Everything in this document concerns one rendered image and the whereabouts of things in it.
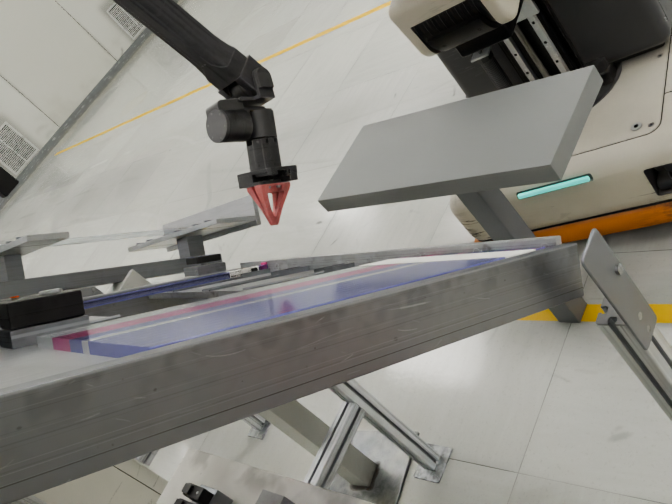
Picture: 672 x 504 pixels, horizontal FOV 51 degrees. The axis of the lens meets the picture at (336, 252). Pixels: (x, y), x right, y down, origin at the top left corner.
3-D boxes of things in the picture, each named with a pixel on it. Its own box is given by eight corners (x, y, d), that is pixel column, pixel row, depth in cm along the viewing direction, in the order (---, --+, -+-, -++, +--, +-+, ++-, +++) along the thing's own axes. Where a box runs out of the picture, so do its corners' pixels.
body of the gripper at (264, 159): (269, 178, 121) (263, 135, 121) (237, 185, 129) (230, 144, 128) (299, 175, 125) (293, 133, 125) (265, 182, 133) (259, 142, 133)
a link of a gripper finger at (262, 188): (267, 226, 124) (258, 173, 123) (244, 229, 129) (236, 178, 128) (297, 221, 128) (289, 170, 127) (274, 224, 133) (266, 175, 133)
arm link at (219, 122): (269, 66, 125) (240, 85, 131) (218, 63, 117) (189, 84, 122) (287, 130, 124) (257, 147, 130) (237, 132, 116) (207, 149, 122)
